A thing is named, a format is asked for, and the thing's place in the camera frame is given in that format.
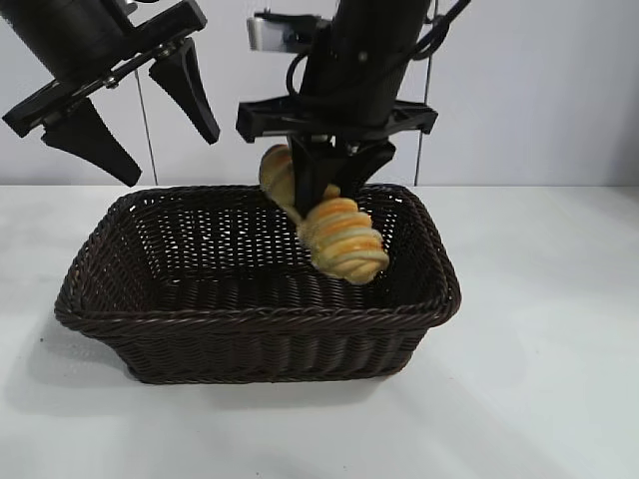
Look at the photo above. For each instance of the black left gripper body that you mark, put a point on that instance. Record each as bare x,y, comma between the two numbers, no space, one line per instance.
75,40

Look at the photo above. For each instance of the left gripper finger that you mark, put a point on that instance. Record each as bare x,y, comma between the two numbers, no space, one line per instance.
90,140
187,90

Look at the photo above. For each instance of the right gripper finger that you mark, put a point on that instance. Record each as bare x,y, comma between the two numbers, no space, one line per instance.
309,174
364,167

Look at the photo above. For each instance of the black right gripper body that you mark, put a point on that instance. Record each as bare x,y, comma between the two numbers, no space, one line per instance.
349,85

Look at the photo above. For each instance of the long twisted bread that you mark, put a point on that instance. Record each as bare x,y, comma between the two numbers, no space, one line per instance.
344,239

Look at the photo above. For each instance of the dark brown woven basket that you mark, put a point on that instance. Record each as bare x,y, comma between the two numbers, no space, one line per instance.
224,329

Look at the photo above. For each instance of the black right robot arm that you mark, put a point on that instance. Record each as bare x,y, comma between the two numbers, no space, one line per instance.
379,12

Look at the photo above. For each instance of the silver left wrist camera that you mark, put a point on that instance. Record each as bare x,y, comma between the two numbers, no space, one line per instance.
129,6

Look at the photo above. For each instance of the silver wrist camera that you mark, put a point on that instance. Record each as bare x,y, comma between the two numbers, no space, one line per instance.
129,6
269,32

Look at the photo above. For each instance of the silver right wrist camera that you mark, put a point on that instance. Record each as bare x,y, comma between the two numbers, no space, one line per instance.
269,32

